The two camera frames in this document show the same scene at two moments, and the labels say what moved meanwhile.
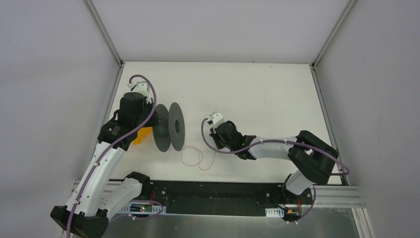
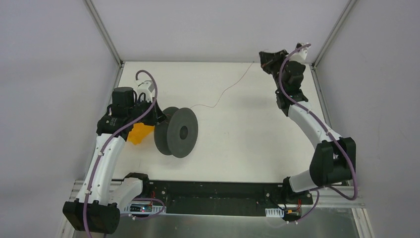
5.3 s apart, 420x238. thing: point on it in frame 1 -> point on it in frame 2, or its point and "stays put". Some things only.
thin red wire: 198,155 -> 224,90
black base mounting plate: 221,198 stays put
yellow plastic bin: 142,134 stays put
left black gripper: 150,117 stays put
